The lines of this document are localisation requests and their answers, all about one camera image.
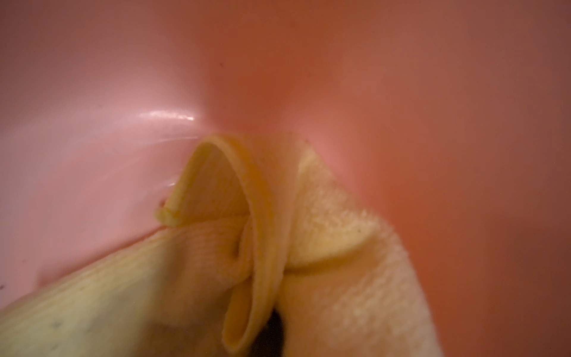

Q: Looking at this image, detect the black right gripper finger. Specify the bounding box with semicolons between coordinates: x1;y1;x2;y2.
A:
249;309;284;357

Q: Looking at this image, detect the cream yellow microfibre cloth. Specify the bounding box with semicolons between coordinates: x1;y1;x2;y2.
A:
1;135;443;356

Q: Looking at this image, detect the pink plastic bucket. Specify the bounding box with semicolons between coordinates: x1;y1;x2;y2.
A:
1;1;570;356

